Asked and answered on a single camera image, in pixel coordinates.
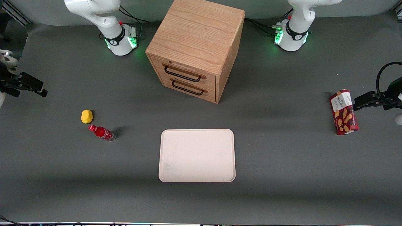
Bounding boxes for black metal drawer handle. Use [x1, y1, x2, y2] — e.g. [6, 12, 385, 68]
[170, 78, 209, 96]
[162, 63, 206, 83]

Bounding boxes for red shortbread cookie box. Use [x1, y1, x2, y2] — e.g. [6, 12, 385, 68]
[329, 89, 360, 136]

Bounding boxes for wooden drawer cabinet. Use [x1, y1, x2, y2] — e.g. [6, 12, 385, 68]
[145, 0, 246, 104]

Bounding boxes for red coke bottle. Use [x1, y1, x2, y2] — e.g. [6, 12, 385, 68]
[88, 125, 116, 142]

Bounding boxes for beige rectangular tray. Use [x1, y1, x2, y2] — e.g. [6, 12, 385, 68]
[158, 129, 236, 183]

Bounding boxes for white plastic device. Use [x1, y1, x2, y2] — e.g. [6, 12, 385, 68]
[0, 49, 18, 109]

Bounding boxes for black left arm base cables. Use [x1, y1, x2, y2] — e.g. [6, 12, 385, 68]
[244, 9, 294, 35]

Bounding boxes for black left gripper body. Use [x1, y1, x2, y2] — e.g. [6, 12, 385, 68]
[375, 78, 402, 111]

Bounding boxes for thin black cable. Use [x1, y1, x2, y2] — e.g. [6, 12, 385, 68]
[0, 215, 20, 226]

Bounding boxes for black left gripper cable loop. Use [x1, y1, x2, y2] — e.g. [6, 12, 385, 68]
[376, 62, 402, 101]

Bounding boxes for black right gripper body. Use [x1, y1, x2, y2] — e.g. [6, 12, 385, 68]
[0, 62, 22, 98]

